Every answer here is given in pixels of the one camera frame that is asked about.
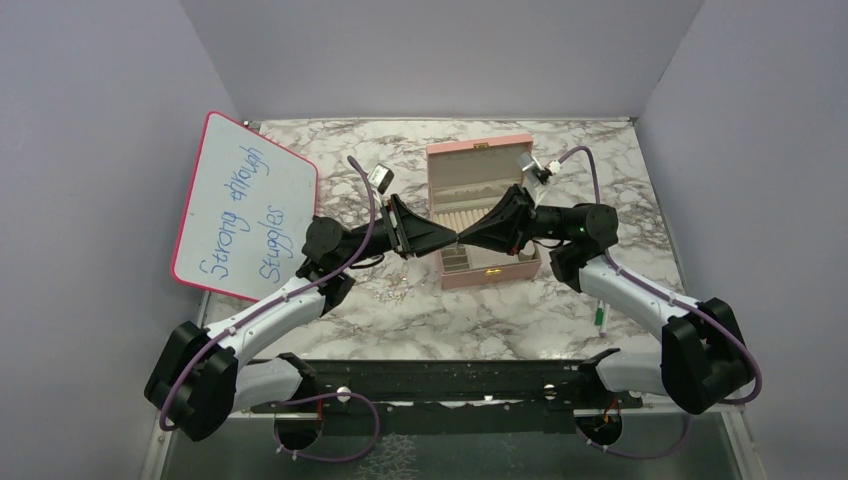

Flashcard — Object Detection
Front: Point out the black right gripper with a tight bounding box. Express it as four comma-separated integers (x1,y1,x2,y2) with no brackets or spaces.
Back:
458,183,571,256

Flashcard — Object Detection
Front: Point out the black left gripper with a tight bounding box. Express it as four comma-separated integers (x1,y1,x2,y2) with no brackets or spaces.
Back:
337,194,458,270

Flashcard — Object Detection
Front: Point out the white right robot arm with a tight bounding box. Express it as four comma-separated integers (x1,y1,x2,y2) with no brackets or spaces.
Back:
458,185,762,415

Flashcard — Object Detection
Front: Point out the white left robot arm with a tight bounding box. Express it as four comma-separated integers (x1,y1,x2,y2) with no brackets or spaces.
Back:
144,195,458,441

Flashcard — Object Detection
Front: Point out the pink jewelry box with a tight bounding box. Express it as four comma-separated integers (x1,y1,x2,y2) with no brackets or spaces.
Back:
426,133,541,290

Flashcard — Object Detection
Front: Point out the green marker pen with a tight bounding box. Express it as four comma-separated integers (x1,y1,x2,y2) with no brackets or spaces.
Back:
594,301,607,328

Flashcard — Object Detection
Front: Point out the pink-framed whiteboard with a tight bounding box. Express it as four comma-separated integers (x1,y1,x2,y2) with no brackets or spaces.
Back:
171,111,319,301

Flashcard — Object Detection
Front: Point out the rhinestone necklace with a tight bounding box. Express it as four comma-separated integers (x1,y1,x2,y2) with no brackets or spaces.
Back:
372,274,409,305

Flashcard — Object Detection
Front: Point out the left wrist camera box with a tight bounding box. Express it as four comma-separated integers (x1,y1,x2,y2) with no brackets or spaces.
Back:
367,163,395,194

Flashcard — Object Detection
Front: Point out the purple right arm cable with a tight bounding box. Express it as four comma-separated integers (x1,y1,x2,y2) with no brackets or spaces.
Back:
556,145,763,460

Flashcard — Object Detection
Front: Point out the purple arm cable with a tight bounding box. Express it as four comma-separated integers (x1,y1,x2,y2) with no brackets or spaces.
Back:
158,156,382,464
556,145,763,460

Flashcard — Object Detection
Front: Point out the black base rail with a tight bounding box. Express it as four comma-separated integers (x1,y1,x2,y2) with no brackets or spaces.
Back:
250,359,643,436

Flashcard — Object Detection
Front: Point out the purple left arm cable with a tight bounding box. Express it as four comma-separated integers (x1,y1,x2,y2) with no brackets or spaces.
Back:
158,156,382,464

